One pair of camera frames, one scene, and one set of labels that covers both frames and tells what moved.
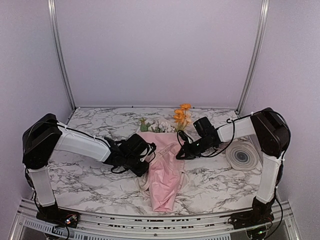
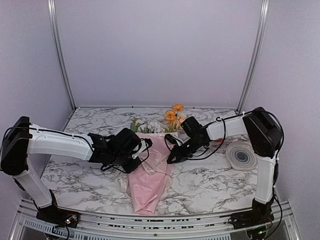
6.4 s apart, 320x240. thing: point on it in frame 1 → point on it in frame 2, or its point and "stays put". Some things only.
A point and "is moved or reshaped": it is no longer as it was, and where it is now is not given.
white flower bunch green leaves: [162, 126] is moved or reshaped
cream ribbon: [144, 187] → [124, 179]
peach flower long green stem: [188, 119] is moved or reshaped
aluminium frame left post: [56, 41] stays put
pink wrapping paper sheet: [165, 173] is moved or reshaped
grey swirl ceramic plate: [242, 155] stays put
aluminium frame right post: [260, 40] stays put
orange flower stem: [179, 116] → [171, 118]
